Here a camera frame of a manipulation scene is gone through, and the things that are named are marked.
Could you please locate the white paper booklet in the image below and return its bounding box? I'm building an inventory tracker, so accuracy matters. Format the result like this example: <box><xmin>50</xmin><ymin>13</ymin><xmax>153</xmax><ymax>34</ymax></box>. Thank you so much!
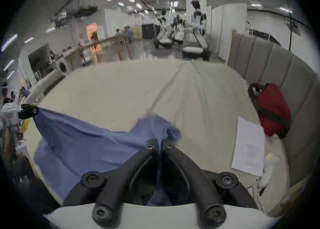
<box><xmin>231</xmin><ymin>116</ymin><xmax>266</xmax><ymax>176</ymax></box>

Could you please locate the bed with beige sheet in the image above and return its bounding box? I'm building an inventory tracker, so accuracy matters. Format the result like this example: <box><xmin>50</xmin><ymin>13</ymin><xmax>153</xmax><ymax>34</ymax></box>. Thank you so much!
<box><xmin>24</xmin><ymin>58</ymin><xmax>292</xmax><ymax>217</ymax></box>

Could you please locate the white washing machine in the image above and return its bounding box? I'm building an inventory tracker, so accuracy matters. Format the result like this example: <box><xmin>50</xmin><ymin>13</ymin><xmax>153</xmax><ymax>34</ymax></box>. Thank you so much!
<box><xmin>56</xmin><ymin>59</ymin><xmax>70</xmax><ymax>74</ymax></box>

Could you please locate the person's left hand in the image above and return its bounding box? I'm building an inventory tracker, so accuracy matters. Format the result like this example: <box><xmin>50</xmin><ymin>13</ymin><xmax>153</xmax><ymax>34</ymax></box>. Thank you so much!
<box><xmin>2</xmin><ymin>127</ymin><xmax>20</xmax><ymax>160</ymax></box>

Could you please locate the group of people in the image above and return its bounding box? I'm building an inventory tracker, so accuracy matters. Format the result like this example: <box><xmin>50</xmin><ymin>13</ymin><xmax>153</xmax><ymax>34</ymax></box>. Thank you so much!
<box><xmin>115</xmin><ymin>25</ymin><xmax>135</xmax><ymax>44</ymax></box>

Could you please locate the grey padded headboard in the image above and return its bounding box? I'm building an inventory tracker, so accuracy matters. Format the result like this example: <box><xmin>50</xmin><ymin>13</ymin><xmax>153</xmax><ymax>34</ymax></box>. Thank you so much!
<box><xmin>227</xmin><ymin>29</ymin><xmax>320</xmax><ymax>188</ymax></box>

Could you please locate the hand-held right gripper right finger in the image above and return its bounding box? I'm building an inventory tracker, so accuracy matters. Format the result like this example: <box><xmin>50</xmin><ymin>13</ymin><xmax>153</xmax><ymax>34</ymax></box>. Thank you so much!
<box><xmin>162</xmin><ymin>143</ymin><xmax>259</xmax><ymax>226</ymax></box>

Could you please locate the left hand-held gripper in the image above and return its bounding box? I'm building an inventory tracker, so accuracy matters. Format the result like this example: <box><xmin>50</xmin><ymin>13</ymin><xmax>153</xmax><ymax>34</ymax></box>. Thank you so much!
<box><xmin>0</xmin><ymin>103</ymin><xmax>39</xmax><ymax>133</ymax></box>

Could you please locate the white humanoid robot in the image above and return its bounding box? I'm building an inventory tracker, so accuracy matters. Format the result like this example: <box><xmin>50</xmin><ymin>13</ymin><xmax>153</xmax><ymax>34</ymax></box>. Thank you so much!
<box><xmin>190</xmin><ymin>0</ymin><xmax>207</xmax><ymax>36</ymax></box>

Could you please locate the blue shirt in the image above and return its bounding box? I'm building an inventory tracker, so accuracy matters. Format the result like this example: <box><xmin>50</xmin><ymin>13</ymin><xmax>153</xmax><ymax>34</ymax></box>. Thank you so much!
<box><xmin>32</xmin><ymin>107</ymin><xmax>183</xmax><ymax>207</ymax></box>

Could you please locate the red bag with black strap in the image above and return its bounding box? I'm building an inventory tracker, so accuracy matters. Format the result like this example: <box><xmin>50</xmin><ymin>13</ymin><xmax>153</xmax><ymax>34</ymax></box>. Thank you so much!
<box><xmin>248</xmin><ymin>82</ymin><xmax>292</xmax><ymax>139</ymax></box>

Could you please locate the long wooden table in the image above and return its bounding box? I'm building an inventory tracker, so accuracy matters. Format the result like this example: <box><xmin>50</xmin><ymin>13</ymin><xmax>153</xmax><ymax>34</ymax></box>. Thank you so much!
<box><xmin>62</xmin><ymin>35</ymin><xmax>133</xmax><ymax>71</ymax></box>

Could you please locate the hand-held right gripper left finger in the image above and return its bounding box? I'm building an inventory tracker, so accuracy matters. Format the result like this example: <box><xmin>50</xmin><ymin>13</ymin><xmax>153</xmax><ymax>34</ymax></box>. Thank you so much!
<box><xmin>62</xmin><ymin>140</ymin><xmax>160</xmax><ymax>227</ymax></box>

